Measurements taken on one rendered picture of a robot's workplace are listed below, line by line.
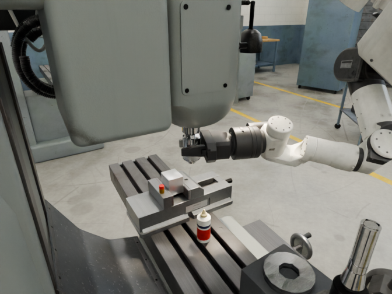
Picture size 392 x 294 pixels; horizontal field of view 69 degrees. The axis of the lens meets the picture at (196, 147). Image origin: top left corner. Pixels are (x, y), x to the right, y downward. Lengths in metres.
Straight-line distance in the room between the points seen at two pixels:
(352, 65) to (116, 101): 0.68
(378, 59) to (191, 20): 0.48
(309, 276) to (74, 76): 0.51
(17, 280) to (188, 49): 0.48
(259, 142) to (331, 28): 5.98
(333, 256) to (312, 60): 5.03
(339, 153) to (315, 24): 6.02
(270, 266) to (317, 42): 6.32
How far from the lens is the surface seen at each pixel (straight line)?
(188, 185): 0.94
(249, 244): 1.07
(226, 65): 0.62
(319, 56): 6.74
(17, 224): 0.53
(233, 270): 0.83
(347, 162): 0.82
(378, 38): 0.82
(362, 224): 0.44
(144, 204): 0.94
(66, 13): 0.49
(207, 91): 0.61
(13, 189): 0.50
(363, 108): 0.91
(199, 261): 0.85
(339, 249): 2.44
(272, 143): 0.77
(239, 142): 0.73
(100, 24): 0.49
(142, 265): 0.94
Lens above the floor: 1.56
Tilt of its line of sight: 25 degrees down
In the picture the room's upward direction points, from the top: straight up
